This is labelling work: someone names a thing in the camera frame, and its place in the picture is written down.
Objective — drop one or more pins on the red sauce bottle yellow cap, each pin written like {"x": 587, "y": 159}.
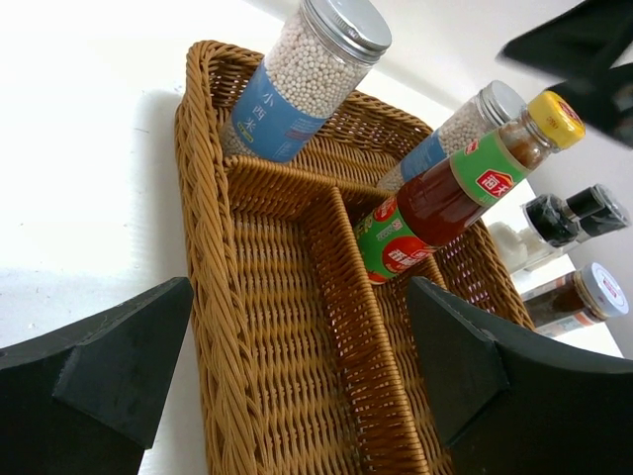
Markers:
{"x": 439, "y": 204}

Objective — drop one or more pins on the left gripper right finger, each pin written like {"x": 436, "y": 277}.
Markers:
{"x": 507, "y": 400}

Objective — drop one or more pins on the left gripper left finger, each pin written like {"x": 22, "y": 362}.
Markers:
{"x": 88, "y": 398}

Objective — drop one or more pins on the dark cap salt shaker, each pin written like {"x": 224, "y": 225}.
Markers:
{"x": 597, "y": 212}

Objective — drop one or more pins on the dark paste jar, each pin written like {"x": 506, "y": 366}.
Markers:
{"x": 577, "y": 300}

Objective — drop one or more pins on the tall blue label jar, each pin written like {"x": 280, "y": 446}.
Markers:
{"x": 494, "y": 105}

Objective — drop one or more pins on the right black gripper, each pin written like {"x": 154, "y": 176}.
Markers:
{"x": 581, "y": 47}

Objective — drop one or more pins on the black knob white powder bottle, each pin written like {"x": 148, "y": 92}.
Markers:
{"x": 547, "y": 224}

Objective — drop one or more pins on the brown wicker divided tray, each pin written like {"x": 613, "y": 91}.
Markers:
{"x": 305, "y": 366}

